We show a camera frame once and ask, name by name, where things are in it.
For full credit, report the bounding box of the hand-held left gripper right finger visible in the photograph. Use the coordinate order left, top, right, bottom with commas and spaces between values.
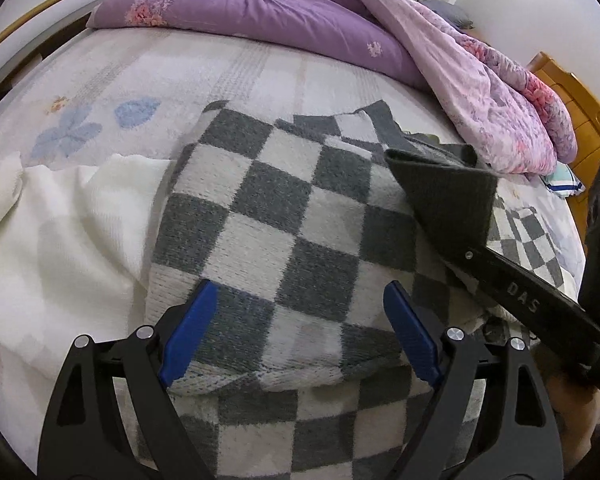
382, 280, 566, 480

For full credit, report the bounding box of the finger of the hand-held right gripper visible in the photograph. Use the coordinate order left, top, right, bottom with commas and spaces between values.
463, 246, 600, 368

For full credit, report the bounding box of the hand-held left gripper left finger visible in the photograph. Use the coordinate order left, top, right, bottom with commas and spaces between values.
37, 280, 220, 480

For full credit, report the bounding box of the grey white checkered sweater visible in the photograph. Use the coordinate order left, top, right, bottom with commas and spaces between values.
142, 100, 581, 480

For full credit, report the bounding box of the blue striped pillow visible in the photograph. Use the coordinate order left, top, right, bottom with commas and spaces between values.
542, 165, 586, 196

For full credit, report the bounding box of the white knit garment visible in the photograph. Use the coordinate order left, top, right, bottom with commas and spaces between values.
0, 152, 181, 381

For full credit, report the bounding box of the wooden headboard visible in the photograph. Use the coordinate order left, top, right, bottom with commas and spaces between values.
525, 51, 600, 251

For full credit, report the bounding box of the bed with floral sheet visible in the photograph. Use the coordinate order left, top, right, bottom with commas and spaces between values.
0, 25, 588, 480

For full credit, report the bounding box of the grey pillow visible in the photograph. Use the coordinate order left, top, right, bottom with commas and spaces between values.
420, 0, 476, 31

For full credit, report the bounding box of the purple floral quilt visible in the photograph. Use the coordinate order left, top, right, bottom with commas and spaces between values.
87, 0, 578, 176

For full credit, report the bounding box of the gold curved bed rail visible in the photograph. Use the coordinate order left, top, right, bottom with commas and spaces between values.
0, 0, 161, 61

